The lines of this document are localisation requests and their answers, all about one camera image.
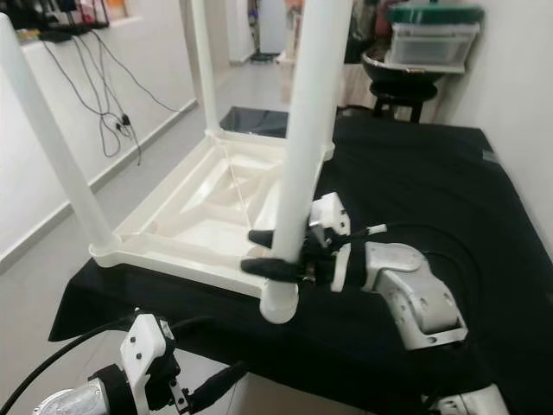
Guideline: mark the black bag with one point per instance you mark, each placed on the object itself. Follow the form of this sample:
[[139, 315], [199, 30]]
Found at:
[[371, 35]]

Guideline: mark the black tablecloth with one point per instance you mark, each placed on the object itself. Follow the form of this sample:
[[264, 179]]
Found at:
[[423, 190]]

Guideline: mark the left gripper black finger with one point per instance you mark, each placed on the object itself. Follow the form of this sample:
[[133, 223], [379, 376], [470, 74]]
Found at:
[[219, 396], [220, 377]]

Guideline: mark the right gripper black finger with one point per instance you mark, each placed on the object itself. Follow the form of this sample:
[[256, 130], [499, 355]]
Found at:
[[263, 238], [272, 271]]

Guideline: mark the black stool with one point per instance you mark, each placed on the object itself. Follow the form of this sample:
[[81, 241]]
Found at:
[[402, 104]]

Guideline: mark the black power strip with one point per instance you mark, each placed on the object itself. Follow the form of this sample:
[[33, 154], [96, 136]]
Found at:
[[60, 35]]

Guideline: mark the clear tape patch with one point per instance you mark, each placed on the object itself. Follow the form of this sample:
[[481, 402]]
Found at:
[[489, 156]]

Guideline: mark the small black floor object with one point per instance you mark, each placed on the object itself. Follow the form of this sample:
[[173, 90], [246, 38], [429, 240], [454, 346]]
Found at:
[[264, 57]]

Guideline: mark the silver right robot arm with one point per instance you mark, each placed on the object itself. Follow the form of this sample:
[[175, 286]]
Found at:
[[415, 294]]

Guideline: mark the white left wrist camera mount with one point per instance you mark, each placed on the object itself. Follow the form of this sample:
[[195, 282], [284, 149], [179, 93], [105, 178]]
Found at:
[[145, 350]]

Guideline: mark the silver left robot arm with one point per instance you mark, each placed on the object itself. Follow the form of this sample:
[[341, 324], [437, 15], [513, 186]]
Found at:
[[78, 399]]

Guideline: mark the black round wok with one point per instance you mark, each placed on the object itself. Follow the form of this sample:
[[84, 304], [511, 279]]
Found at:
[[397, 82]]

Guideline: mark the clear container with green lid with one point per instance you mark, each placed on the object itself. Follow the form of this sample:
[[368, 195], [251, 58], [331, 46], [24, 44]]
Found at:
[[432, 43]]

